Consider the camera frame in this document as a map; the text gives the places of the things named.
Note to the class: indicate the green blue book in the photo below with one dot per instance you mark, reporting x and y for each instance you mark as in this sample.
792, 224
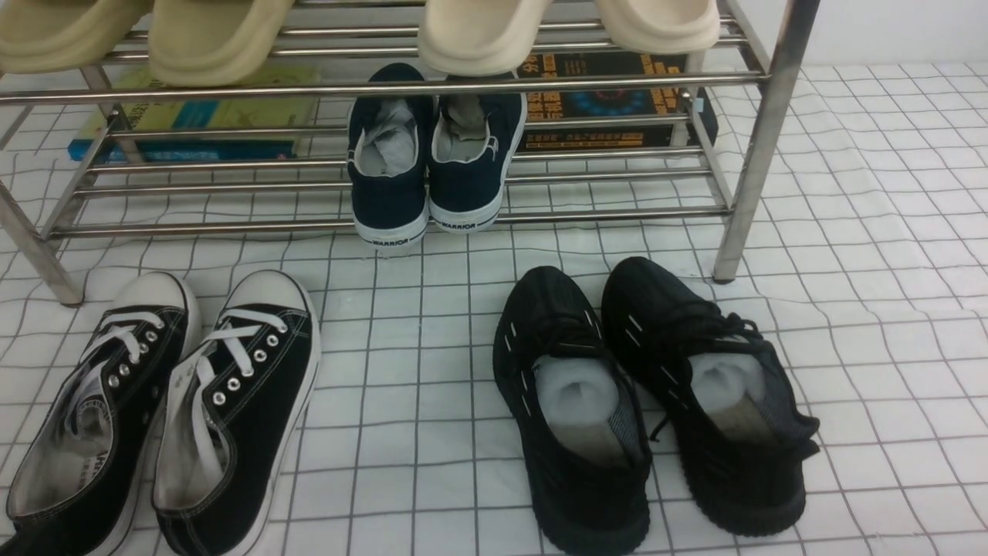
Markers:
238, 113

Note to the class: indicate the black canvas sneaker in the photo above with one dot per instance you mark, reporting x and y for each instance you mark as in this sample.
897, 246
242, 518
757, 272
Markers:
231, 407
76, 490

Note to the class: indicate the navy Warrior sneaker left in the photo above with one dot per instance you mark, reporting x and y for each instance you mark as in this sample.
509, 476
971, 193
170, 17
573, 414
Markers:
388, 138

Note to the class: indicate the silver metal shoe rack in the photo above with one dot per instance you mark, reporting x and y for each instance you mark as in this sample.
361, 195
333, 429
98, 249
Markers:
115, 152

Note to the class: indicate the olive foam slipper far left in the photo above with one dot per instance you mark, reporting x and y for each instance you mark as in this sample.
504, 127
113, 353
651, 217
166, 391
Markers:
50, 36

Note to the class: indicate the black orange printed box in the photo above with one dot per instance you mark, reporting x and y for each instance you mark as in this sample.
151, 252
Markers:
610, 116

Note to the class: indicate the navy Warrior sneaker right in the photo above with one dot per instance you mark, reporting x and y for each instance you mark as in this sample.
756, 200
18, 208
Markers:
474, 139

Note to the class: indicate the white grid floor cloth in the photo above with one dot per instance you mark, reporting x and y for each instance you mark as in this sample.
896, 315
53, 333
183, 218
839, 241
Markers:
865, 266

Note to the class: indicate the black knit sneaker left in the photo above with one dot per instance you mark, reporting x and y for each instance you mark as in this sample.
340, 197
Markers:
583, 435

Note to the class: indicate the cream foam slipper right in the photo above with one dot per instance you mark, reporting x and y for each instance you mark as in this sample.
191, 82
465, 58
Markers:
661, 27

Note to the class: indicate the navy warrior sneaker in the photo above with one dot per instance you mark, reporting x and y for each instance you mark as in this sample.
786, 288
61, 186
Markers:
388, 138
474, 139

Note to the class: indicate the black knit sneaker right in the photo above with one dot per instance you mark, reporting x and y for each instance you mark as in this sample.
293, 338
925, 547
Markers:
742, 440

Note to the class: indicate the black knit sneaker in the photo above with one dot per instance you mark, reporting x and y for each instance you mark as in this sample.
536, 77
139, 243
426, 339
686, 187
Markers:
583, 435
742, 440

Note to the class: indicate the cream foam slipper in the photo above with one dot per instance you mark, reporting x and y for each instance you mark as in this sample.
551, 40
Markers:
661, 27
478, 38

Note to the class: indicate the olive foam slipper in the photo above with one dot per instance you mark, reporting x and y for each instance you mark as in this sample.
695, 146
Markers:
212, 43
50, 36

